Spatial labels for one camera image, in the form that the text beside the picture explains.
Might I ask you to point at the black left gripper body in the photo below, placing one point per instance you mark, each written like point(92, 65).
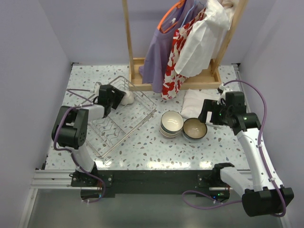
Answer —
point(118, 97)

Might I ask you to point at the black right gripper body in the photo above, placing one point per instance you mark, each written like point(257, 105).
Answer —
point(224, 112)

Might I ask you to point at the blue floral bowl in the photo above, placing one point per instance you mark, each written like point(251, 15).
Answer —
point(194, 130)

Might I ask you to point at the teal and white bowl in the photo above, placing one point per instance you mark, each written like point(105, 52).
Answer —
point(171, 122)

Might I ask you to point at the white ribbed bowl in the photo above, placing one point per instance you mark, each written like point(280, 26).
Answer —
point(193, 141)

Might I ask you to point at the beige bowl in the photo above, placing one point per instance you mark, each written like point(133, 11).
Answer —
point(166, 133)

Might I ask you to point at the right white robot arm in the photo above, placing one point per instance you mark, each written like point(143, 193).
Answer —
point(265, 194)

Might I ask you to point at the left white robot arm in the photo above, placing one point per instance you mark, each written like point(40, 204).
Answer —
point(70, 128)

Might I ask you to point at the folded white cloth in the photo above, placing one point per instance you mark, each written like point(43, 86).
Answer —
point(193, 103)

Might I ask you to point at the red white floral garment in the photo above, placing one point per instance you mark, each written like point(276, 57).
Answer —
point(172, 80)

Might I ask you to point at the purple shirt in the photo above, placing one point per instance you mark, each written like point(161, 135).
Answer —
point(155, 63)

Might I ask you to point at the white hanging garment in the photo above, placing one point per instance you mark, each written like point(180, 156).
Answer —
point(205, 37)

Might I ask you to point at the blue hanger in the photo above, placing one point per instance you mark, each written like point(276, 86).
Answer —
point(192, 12)

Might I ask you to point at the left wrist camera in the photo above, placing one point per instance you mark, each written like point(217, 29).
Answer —
point(96, 88)

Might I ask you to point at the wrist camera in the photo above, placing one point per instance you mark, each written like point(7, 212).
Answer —
point(222, 91)
point(96, 88)

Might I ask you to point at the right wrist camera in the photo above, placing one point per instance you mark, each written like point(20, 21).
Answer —
point(222, 91)

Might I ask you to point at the wire dish rack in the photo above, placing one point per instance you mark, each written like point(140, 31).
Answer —
point(105, 135)

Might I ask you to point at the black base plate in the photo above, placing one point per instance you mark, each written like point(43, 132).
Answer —
point(172, 182)

